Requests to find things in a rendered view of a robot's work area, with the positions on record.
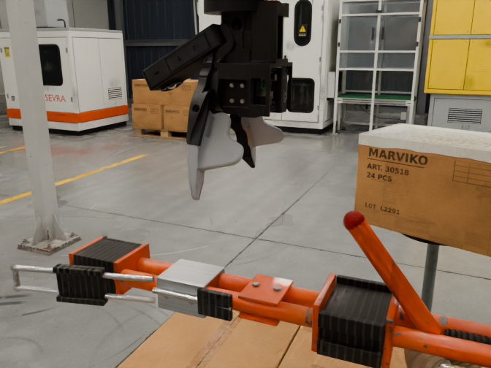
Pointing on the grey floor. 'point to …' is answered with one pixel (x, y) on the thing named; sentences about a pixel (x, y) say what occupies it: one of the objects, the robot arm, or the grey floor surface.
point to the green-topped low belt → (357, 101)
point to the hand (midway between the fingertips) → (222, 182)
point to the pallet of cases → (161, 109)
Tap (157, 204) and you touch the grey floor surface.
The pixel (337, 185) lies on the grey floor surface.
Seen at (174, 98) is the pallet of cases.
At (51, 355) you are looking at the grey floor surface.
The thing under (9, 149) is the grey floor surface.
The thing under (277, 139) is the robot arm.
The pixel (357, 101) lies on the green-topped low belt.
